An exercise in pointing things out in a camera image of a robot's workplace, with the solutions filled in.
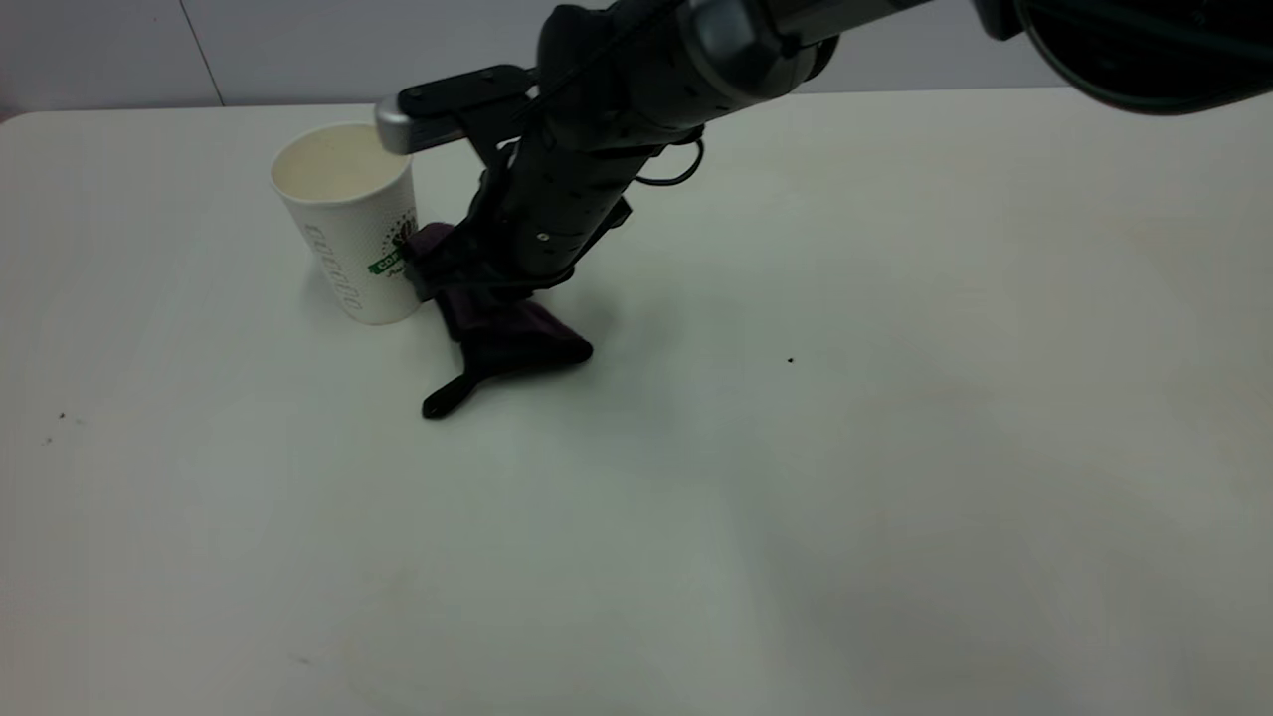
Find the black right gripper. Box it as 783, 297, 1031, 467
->
404, 134, 665, 303

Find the dark purple cleaning cloth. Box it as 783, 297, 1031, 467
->
408, 223, 596, 420

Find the white paper coffee cup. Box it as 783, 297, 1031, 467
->
271, 122, 424, 326

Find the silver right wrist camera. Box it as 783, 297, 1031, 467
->
375, 65, 540, 157

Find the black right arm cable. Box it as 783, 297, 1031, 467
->
633, 127, 706, 188

